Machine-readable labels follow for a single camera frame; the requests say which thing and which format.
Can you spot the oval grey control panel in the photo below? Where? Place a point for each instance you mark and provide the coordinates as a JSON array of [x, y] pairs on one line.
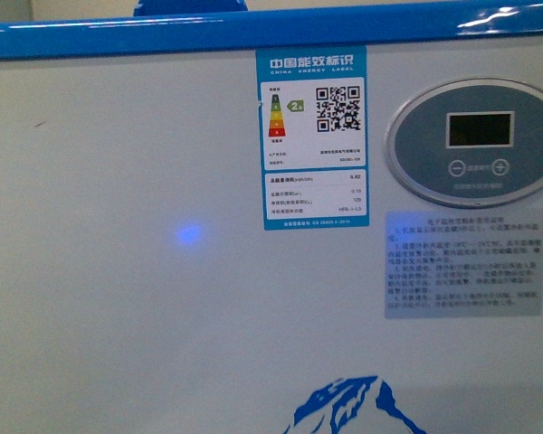
[[469, 144]]

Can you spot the white blue chest freezer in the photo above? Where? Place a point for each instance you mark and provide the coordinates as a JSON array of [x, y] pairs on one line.
[[139, 289]]

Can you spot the blue energy label sticker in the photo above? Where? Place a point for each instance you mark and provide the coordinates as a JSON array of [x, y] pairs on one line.
[[313, 133]]

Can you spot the rear glass lid blue handle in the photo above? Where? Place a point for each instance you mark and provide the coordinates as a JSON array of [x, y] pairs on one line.
[[169, 7]]

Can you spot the blue mountain logo decal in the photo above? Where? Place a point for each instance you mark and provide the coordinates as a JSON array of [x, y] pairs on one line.
[[352, 405]]

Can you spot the grey instruction sticker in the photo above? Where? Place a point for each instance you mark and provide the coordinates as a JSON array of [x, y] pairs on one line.
[[483, 263]]

